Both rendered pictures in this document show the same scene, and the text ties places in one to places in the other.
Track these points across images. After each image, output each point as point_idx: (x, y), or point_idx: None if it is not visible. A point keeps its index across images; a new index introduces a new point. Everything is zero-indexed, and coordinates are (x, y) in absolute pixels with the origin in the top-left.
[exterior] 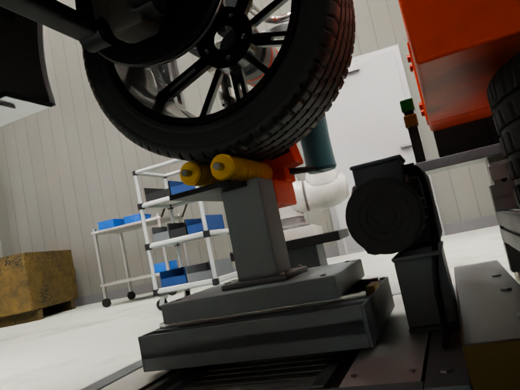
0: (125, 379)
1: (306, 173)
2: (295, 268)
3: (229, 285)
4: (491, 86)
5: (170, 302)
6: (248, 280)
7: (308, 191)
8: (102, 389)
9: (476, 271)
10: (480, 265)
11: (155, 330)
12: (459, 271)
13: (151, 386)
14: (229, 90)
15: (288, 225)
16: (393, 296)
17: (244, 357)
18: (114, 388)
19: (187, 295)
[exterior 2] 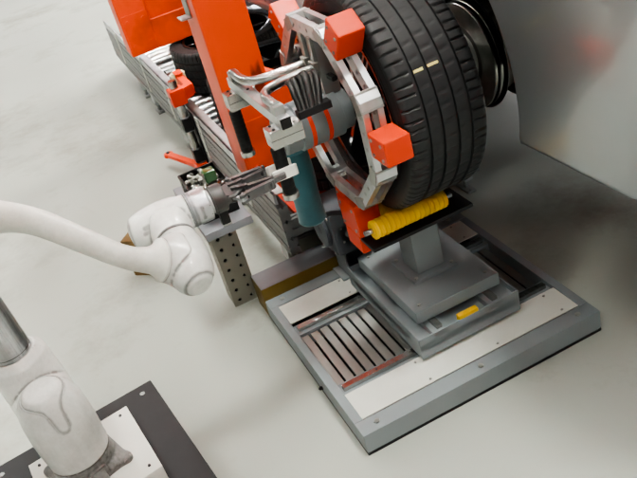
0: (530, 323)
1: (36, 365)
2: (399, 261)
3: (453, 259)
4: None
5: (489, 273)
6: (443, 255)
7: (71, 380)
8: (548, 318)
9: (297, 265)
10: (273, 272)
11: (501, 297)
12: (288, 275)
13: (525, 294)
14: (290, 161)
15: (113, 440)
16: (297, 320)
17: None
18: (541, 314)
19: (468, 284)
